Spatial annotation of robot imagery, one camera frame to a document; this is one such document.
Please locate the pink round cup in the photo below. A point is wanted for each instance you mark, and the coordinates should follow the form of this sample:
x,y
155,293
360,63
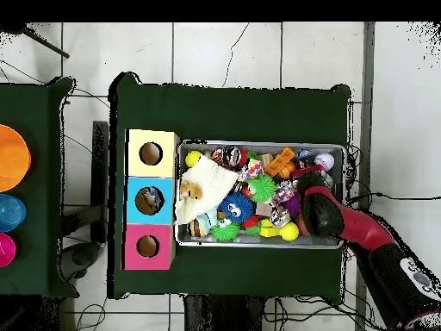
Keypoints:
x,y
6,250

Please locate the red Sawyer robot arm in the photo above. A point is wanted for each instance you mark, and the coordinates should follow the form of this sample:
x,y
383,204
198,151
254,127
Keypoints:
x,y
361,231

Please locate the cream knitted cloth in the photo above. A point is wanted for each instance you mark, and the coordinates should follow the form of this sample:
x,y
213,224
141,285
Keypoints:
x,y
215,176

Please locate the orange round bowl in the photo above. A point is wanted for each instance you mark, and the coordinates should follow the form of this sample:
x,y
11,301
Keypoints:
x,y
13,157

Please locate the dark green table cloth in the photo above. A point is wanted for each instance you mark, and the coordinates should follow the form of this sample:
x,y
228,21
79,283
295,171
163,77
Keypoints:
x,y
241,113

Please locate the white baseball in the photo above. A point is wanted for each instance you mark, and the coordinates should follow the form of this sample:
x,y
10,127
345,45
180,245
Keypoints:
x,y
324,161

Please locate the small green spiky ball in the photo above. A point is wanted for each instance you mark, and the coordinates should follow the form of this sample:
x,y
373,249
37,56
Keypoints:
x,y
262,188

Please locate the yellow smooth ball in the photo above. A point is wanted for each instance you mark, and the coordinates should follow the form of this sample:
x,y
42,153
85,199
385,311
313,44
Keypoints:
x,y
193,158

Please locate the wooden box with three holes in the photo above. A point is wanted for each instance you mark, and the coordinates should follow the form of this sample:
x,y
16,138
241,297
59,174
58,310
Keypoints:
x,y
151,172

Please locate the orange plush toy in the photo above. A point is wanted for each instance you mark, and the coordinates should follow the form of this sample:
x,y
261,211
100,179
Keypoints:
x,y
190,191

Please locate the large blue spiky ball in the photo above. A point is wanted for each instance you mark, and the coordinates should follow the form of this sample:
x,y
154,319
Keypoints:
x,y
236,207

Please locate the black stand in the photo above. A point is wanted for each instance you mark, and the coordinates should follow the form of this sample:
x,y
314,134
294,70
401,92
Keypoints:
x,y
100,172

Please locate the green spiky toy with eyes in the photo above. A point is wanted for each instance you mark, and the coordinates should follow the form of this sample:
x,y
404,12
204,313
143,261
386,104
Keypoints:
x,y
224,231

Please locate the green covered side table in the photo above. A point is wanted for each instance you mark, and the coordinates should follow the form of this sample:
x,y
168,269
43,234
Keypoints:
x,y
38,276

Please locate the blue roll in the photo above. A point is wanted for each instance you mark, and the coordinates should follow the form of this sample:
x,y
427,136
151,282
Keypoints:
x,y
10,213

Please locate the silver mesh bin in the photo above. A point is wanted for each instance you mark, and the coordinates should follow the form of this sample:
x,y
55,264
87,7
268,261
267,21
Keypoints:
x,y
193,238

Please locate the orange toy building brick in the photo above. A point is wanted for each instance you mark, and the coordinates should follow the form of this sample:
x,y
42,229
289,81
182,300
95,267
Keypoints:
x,y
280,162

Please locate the crushed black can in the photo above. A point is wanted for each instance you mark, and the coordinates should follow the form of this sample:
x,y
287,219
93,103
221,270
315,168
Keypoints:
x,y
234,157

